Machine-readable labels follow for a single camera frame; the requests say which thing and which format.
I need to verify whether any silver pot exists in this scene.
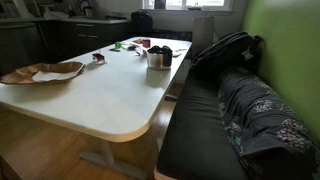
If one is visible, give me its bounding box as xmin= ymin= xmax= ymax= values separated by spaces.
xmin=146 ymin=45 xmax=174 ymax=71

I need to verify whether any black bench cushion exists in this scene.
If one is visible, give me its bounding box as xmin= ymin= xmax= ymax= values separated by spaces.
xmin=156 ymin=66 xmax=250 ymax=180

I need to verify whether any dark patterned bench cushion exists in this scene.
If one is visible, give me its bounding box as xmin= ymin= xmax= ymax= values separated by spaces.
xmin=151 ymin=29 xmax=193 ymax=42

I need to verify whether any black bag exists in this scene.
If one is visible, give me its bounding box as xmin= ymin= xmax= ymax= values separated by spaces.
xmin=130 ymin=11 xmax=154 ymax=34

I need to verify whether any black backpack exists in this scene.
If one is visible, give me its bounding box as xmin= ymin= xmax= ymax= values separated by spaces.
xmin=192 ymin=31 xmax=263 ymax=73

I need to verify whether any grey table leg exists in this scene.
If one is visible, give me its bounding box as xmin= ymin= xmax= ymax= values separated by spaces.
xmin=79 ymin=139 xmax=148 ymax=180

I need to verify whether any white framed window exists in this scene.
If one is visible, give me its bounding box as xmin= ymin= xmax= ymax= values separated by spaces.
xmin=143 ymin=0 xmax=234 ymax=12

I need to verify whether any dark kitchen cabinet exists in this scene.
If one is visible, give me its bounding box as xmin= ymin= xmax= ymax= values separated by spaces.
xmin=36 ymin=20 xmax=132 ymax=63

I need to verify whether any steel kettle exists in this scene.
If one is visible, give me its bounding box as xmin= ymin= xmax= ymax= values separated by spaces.
xmin=79 ymin=0 xmax=95 ymax=18

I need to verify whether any dark floral blanket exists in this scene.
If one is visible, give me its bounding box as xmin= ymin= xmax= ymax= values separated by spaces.
xmin=217 ymin=68 xmax=320 ymax=180

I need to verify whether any dark dishwasher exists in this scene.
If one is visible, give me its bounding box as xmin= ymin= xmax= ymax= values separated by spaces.
xmin=0 ymin=22 xmax=43 ymax=76

